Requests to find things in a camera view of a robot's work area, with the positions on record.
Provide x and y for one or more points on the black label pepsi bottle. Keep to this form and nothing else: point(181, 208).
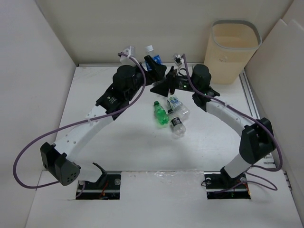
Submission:
point(177, 126)

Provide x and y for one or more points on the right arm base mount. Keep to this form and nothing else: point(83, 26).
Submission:
point(219, 185)

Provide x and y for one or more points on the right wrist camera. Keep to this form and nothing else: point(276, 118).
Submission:
point(178, 59)

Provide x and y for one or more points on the cream plastic waste bin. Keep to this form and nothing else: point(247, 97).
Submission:
point(231, 44)

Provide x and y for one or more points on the green plastic soda bottle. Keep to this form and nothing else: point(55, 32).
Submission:
point(160, 114)

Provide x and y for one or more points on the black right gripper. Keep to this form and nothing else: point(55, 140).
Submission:
point(163, 88)

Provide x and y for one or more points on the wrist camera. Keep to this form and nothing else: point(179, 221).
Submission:
point(126, 54)
point(178, 59)

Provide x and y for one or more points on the green white label bottle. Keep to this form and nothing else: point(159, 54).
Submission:
point(177, 106)

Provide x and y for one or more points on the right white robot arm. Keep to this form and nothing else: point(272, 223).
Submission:
point(256, 136)

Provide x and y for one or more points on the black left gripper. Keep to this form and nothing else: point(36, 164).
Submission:
point(157, 72)

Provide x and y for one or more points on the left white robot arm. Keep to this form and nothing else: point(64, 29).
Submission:
point(59, 157)

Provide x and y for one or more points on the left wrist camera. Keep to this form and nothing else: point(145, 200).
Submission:
point(126, 54)

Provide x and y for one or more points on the blue label water bottle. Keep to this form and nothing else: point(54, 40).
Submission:
point(153, 64)

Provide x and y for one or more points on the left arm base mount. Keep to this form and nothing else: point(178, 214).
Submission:
point(106, 187)

